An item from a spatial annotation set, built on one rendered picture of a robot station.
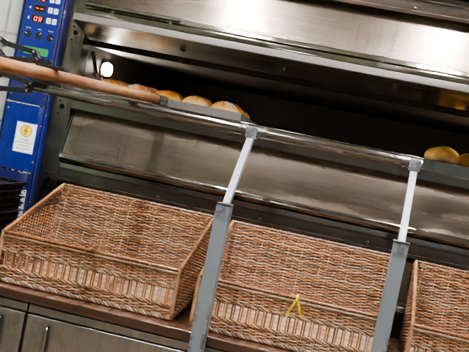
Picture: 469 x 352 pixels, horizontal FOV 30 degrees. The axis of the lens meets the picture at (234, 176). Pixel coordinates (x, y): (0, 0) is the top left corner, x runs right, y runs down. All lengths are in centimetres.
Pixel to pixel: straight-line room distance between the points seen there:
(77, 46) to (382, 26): 105
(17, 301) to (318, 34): 128
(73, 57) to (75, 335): 103
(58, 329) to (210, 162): 80
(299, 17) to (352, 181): 58
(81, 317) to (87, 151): 73
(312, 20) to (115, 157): 81
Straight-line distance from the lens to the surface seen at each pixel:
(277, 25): 296
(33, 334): 262
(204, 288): 239
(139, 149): 303
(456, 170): 292
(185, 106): 299
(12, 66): 183
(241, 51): 283
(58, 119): 313
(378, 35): 294
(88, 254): 257
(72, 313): 257
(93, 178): 308
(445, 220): 292
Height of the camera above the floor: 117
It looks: 3 degrees down
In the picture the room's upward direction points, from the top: 11 degrees clockwise
